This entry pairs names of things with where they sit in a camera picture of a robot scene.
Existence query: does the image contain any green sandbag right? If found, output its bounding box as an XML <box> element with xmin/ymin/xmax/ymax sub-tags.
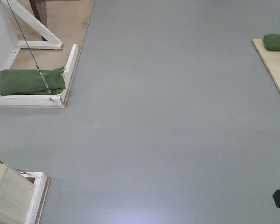
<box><xmin>263</xmin><ymin>34</ymin><xmax>280</xmax><ymax>51</ymax></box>

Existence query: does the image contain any white diagonal wooden brace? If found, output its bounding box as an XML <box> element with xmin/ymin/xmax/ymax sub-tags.
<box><xmin>1</xmin><ymin>0</ymin><xmax>63</xmax><ymax>50</ymax></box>

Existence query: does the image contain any green sandbag near turnbuckle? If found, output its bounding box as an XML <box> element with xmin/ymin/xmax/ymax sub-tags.
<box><xmin>0</xmin><ymin>66</ymin><xmax>66</xmax><ymax>96</ymax></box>

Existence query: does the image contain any light wooden box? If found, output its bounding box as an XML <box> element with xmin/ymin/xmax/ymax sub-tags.
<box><xmin>0</xmin><ymin>165</ymin><xmax>35</xmax><ymax>224</ymax></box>

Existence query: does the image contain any white wooden base frame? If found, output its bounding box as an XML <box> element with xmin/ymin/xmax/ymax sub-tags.
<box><xmin>0</xmin><ymin>44</ymin><xmax>79</xmax><ymax>108</ymax></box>

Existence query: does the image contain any white frame lower left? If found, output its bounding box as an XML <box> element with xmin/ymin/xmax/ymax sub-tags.
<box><xmin>17</xmin><ymin>170</ymin><xmax>49</xmax><ymax>224</ymax></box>

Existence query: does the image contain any steel guy wire with turnbuckle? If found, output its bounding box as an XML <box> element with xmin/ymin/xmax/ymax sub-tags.
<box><xmin>5</xmin><ymin>0</ymin><xmax>55</xmax><ymax>102</ymax></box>

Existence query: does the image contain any plywood base platform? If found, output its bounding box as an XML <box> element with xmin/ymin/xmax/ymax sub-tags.
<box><xmin>0</xmin><ymin>0</ymin><xmax>96</xmax><ymax>109</ymax></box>

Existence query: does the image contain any brown wooden door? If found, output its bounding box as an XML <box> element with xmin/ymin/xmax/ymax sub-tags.
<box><xmin>29</xmin><ymin>0</ymin><xmax>48</xmax><ymax>27</ymax></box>

